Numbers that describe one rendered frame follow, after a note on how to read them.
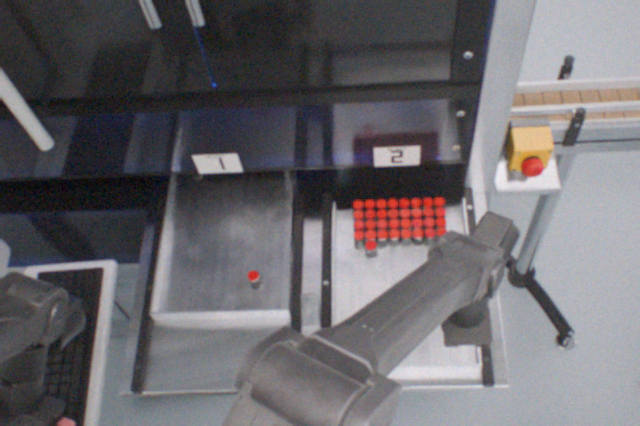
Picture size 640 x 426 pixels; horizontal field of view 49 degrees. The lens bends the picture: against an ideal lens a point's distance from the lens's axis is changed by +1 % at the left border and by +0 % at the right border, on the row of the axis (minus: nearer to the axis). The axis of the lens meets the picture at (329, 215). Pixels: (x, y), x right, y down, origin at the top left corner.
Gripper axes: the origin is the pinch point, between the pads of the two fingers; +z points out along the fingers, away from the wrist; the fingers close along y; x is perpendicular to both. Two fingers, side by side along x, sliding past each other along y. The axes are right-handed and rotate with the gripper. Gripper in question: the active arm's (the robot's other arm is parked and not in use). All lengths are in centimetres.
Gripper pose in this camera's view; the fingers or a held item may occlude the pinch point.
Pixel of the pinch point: (461, 329)
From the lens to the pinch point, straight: 108.9
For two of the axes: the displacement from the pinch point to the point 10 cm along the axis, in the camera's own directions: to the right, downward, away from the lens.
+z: 1.1, 4.7, 8.8
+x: -9.9, 0.4, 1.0
